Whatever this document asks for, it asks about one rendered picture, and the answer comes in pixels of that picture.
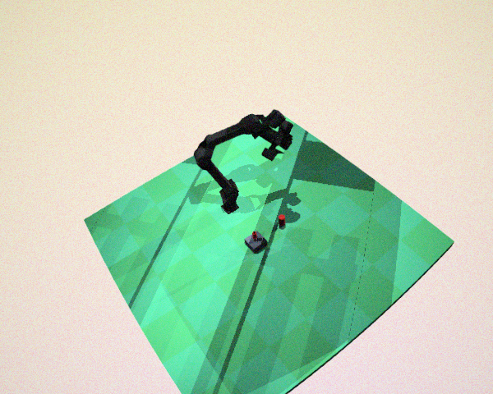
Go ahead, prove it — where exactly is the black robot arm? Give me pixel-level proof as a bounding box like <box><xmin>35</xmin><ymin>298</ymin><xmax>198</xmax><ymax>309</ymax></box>
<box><xmin>194</xmin><ymin>110</ymin><xmax>293</xmax><ymax>214</ymax></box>

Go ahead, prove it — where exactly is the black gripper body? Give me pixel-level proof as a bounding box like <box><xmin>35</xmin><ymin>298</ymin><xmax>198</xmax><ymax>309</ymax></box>
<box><xmin>261</xmin><ymin>120</ymin><xmax>293</xmax><ymax>161</ymax></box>

